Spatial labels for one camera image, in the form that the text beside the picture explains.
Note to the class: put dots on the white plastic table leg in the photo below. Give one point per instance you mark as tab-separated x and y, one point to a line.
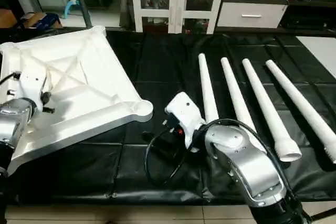
299	103
268	108
207	87
236	98

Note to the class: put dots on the white plastic table top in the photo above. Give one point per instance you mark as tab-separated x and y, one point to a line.
79	77

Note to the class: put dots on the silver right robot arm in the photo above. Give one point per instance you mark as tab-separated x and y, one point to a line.
247	166

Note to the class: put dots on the black work mat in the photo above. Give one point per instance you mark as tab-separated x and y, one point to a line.
157	66

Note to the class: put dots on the white drawer unit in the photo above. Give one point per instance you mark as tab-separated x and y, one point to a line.
252	17

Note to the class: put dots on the blue plastic bag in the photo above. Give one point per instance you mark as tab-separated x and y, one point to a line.
51	21

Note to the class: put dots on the white flat board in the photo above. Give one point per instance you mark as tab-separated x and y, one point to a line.
320	53

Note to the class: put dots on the brown cardboard box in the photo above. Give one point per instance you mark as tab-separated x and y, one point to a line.
30	20

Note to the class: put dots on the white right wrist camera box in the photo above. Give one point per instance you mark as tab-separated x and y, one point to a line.
184	108

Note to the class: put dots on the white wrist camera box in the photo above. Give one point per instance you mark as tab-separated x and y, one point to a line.
184	108
32	85

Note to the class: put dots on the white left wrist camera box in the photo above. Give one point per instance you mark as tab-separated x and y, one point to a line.
32	85

